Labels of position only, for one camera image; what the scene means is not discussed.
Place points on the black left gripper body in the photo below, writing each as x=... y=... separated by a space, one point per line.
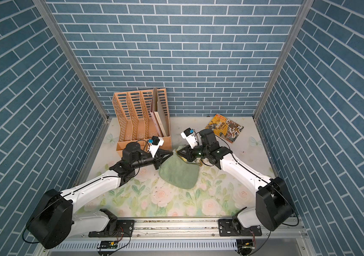
x=156 y=161

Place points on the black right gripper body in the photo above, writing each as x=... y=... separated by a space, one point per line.
x=198 y=152

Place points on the green fabric bag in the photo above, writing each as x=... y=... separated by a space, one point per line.
x=178 y=172

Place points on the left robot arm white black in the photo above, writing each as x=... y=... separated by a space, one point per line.
x=54 y=218

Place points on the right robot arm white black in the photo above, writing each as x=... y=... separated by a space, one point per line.
x=273 y=202

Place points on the orange illustrated comic book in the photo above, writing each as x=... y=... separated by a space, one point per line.
x=225 y=128

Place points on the floral table mat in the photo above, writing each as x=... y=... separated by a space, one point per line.
x=180 y=189

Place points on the green circuit board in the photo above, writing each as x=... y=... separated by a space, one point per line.
x=108 y=245

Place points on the small connector module right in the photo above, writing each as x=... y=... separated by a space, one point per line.
x=244 y=247

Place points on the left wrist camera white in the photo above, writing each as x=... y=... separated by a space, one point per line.
x=154 y=144

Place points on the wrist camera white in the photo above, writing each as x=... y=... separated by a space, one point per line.
x=154 y=144
x=190 y=136

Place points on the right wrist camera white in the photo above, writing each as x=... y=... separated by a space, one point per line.
x=190 y=136

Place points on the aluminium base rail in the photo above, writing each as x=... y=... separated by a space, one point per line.
x=200 y=228

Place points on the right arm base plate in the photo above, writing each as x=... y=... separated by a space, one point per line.
x=243 y=223

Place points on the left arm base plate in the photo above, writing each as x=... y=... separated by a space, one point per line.
x=114 y=228

